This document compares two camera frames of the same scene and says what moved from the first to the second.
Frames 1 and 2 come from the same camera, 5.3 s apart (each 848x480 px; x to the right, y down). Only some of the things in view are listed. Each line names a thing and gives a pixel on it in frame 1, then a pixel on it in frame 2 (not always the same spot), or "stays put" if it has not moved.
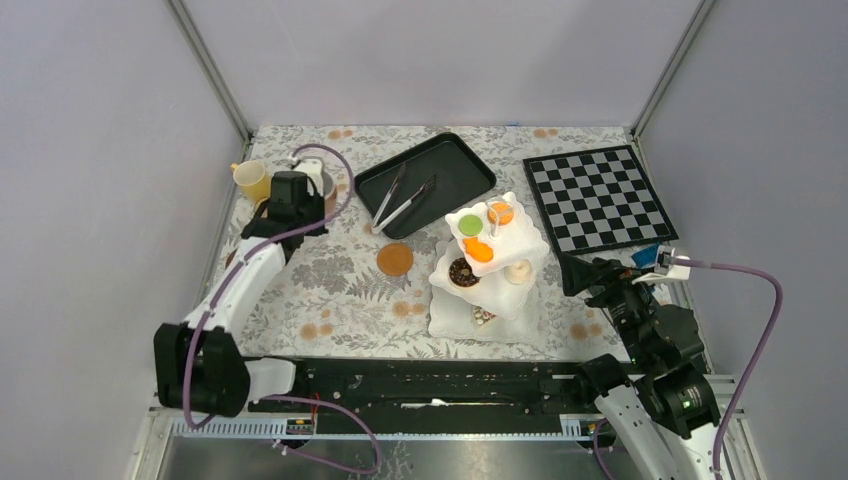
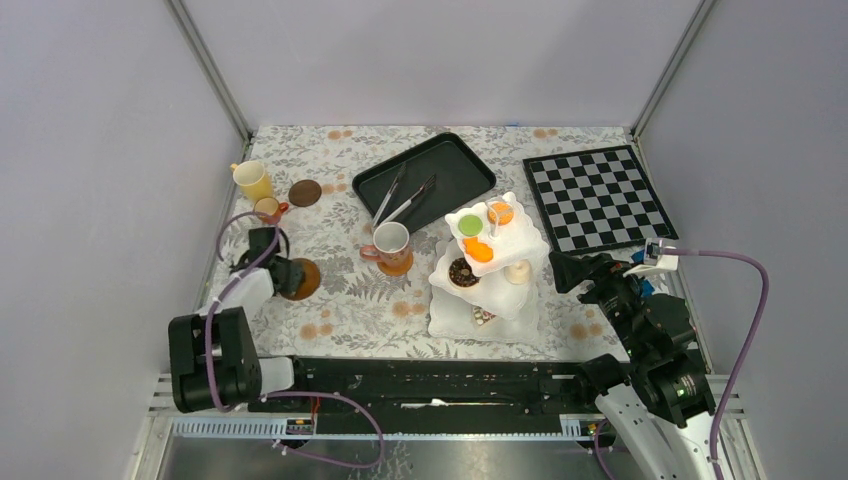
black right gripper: x=576 y=275 stays put
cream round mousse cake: x=519 y=272 stays put
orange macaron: x=504 y=211 stays put
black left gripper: x=313 y=196 → x=297 y=275
